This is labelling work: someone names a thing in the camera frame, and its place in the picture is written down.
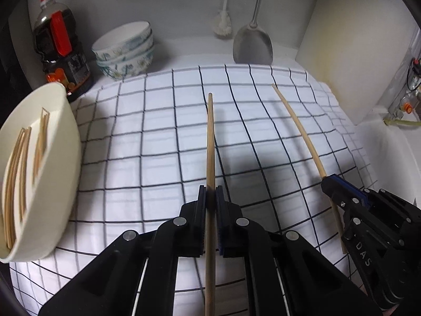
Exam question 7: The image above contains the floral bowl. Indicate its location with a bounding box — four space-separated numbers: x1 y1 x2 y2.
91 21 153 61
96 46 154 81
96 34 154 65

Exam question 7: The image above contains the dark soy sauce bottle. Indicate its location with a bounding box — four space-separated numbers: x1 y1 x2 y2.
33 0 93 102

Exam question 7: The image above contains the bottom floral bowl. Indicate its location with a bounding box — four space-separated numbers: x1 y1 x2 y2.
96 46 154 81

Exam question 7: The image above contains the white black grid cloth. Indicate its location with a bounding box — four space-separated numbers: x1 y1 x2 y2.
8 63 379 316

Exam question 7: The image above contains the cream cutting board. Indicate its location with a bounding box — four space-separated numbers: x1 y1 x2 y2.
295 0 417 124

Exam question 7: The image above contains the gas valve fitting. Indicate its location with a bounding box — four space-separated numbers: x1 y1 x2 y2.
383 58 420 128

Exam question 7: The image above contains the top floral bowl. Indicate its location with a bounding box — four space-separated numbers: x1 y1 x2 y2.
91 21 153 61

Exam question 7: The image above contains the middle floral bowl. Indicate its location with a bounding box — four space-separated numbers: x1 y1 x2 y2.
96 34 154 65

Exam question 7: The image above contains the steel spatula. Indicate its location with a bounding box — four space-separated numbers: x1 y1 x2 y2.
233 0 273 66

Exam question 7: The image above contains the white dish brush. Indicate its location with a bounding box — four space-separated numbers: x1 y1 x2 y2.
212 0 232 38

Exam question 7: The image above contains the cream oval tray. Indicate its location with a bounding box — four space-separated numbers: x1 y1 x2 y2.
1 82 81 263

